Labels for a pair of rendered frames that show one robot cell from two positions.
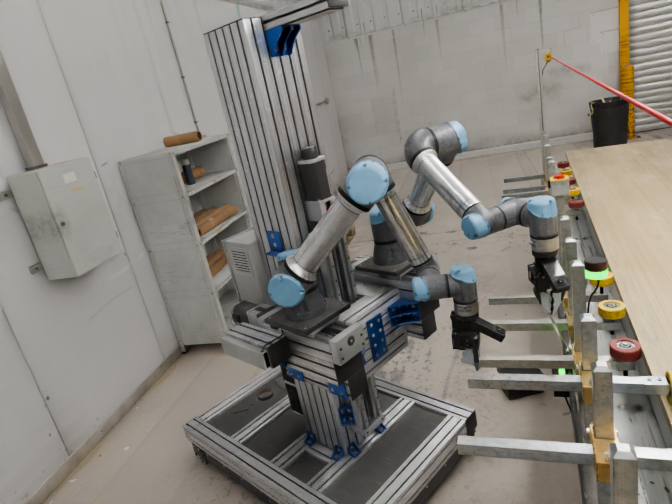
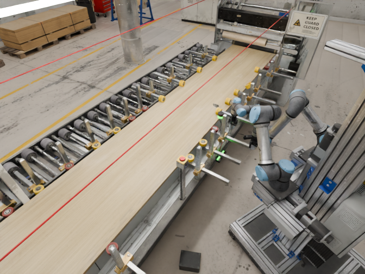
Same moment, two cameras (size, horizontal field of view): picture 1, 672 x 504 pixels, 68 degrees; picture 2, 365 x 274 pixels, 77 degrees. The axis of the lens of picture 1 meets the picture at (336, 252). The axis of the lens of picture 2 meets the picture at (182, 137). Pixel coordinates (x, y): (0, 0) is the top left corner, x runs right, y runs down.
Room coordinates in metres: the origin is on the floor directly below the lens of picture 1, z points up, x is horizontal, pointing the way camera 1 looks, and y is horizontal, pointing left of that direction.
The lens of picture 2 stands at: (3.15, -0.77, 2.52)
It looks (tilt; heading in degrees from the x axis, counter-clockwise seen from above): 43 degrees down; 190
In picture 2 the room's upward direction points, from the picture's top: straight up
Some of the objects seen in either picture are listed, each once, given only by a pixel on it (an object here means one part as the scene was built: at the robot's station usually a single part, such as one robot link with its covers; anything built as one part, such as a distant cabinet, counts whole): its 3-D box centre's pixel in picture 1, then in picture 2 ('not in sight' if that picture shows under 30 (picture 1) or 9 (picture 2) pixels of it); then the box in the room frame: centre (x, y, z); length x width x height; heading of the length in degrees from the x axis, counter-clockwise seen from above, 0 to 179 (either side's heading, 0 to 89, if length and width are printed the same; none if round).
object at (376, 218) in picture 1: (386, 220); (284, 169); (1.97, -0.23, 1.21); 0.13 x 0.12 x 0.14; 110
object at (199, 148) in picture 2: (567, 274); (197, 164); (1.77, -0.87, 0.90); 0.03 x 0.03 x 0.48; 67
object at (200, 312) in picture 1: (205, 240); not in sight; (3.96, 1.02, 0.78); 0.90 x 0.45 x 1.55; 162
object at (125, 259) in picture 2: not in sight; (124, 263); (2.67, -1.26, 0.84); 0.13 x 0.06 x 0.05; 157
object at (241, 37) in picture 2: not in sight; (255, 40); (-1.07, -0.25, 1.05); 1.43 x 0.12 x 0.12; 67
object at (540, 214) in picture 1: (541, 216); (236, 104); (1.33, -0.59, 1.31); 0.09 x 0.08 x 0.11; 20
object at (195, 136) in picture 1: (182, 139); not in sight; (4.07, 0.99, 1.59); 0.30 x 0.08 x 0.08; 72
